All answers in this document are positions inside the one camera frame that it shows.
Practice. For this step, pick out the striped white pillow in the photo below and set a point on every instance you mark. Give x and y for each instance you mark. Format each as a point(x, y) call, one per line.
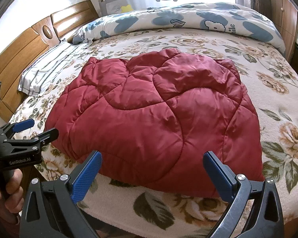
point(36, 78)

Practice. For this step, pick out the wooden wardrobe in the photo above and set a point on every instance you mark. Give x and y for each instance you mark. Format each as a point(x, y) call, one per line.
point(285, 18)

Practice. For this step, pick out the red quilted down jacket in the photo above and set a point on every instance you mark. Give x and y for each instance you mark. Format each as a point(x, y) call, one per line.
point(153, 117)

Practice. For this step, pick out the wooden headboard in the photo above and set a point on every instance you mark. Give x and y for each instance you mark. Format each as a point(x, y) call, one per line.
point(32, 43)

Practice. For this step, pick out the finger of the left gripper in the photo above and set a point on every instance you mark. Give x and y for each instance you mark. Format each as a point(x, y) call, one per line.
point(23, 125)
point(46, 137)

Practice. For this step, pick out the person's left hand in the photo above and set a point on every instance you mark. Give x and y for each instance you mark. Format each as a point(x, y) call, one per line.
point(10, 207)

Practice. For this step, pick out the white blue patterned duvet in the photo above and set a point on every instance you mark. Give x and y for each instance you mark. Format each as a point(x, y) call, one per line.
point(221, 17)

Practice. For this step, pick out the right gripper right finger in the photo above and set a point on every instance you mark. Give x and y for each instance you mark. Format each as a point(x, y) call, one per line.
point(265, 218)

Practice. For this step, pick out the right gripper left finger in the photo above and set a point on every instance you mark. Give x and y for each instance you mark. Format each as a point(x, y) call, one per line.
point(50, 208)

